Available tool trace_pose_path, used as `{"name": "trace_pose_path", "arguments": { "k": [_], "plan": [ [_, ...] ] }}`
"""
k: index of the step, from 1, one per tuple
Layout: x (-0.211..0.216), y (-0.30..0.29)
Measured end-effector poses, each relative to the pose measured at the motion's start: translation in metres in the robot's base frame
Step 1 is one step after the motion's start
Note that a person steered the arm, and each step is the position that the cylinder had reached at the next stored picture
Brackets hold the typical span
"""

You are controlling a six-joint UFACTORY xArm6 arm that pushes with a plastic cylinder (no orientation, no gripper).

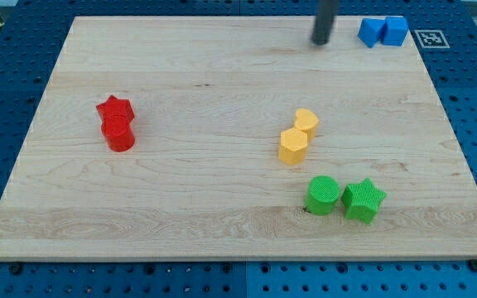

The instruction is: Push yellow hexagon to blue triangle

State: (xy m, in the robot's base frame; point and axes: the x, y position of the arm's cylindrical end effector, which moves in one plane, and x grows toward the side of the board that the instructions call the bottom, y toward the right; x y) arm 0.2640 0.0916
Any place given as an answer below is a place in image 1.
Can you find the green star block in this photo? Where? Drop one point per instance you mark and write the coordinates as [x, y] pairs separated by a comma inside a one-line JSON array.
[[362, 200]]

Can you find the wooden board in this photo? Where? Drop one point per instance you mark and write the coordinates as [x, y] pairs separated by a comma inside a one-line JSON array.
[[203, 181]]

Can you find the red cylinder block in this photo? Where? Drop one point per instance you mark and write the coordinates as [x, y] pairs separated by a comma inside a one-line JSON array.
[[118, 133]]

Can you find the red star block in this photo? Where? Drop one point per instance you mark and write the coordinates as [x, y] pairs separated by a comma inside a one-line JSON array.
[[115, 107]]

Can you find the blue triangle block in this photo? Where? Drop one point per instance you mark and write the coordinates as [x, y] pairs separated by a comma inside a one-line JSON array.
[[371, 31]]

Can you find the white fiducial marker tag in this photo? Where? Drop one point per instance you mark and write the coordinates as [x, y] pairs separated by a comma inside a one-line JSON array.
[[431, 39]]

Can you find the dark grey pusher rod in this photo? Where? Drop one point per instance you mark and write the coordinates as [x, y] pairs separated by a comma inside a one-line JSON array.
[[326, 13]]

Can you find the green cylinder block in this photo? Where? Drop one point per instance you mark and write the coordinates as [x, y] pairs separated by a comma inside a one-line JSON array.
[[322, 195]]

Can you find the yellow hexagon block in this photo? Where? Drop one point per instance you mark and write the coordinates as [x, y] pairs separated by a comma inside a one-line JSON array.
[[292, 146]]

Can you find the blue cube block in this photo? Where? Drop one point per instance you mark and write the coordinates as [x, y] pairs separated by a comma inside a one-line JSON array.
[[395, 31]]

